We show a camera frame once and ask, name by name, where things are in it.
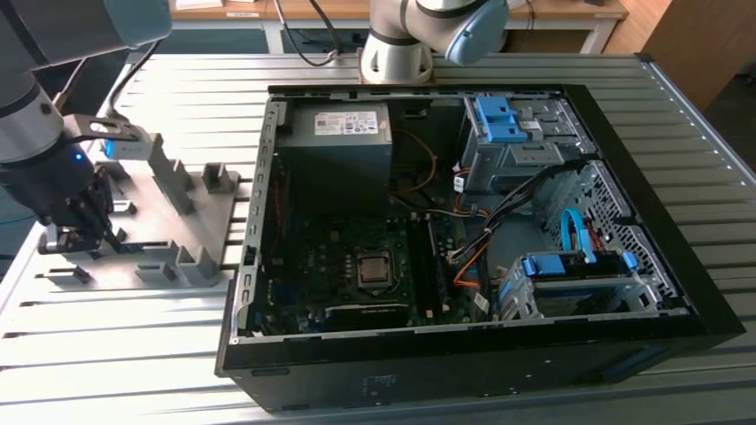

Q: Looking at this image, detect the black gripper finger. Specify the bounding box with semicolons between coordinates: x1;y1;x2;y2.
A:
58;200;106;256
88;174;128;255

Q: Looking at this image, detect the blue-green RAM stick with label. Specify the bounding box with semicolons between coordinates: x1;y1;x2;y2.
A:
98;243;150;257

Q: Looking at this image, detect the black RAM slot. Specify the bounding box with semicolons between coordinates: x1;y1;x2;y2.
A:
410;213;431;316

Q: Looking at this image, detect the grey parts rack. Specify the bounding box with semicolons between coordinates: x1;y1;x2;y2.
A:
35;132;250;291

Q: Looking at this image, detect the dark green motherboard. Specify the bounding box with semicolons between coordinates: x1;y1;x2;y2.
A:
259;212;492;336

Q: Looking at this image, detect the grey power supply unit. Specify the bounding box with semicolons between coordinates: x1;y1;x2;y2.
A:
276;102;396;205

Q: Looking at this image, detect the silver CPU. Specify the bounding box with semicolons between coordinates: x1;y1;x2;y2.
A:
358;259;395;284

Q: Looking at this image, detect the black CPU socket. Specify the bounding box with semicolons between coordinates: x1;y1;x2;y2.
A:
347;245;403;297

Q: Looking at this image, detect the black graphics card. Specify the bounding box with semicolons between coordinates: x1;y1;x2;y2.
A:
323;303;412;331

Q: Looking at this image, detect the blue disk carrier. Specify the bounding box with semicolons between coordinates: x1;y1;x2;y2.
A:
494;278;522;318
523;251;638;278

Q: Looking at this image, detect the black open PC case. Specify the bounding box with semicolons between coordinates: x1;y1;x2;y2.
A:
212;82;747;415

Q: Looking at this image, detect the grey metal drive cage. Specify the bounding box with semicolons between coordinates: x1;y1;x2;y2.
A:
460;95;596;196

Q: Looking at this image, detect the grey metal disk bay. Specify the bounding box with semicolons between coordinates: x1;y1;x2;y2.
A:
492;256;675;320

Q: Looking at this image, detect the wooden cabinet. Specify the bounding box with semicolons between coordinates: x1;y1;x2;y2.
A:
602;0;756;112

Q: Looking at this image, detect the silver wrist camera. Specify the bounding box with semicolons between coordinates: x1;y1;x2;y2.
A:
104;127;159;161

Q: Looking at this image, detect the thin brown looped wire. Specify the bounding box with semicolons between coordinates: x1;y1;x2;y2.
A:
390;130;440;195

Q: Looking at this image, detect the orange power wire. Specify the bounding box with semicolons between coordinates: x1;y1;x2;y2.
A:
452;245;492;289

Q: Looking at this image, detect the black wire bundle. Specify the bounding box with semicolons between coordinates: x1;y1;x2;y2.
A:
448;166;586;267

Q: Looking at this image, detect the blue drive latch bracket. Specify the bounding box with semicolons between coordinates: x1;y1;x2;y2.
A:
474;96;528;143

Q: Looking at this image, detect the blue flat data wire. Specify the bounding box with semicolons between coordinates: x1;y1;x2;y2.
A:
559;207;598;265

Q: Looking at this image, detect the wooden desk with white frame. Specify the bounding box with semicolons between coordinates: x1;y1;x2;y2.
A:
168;0;628;54

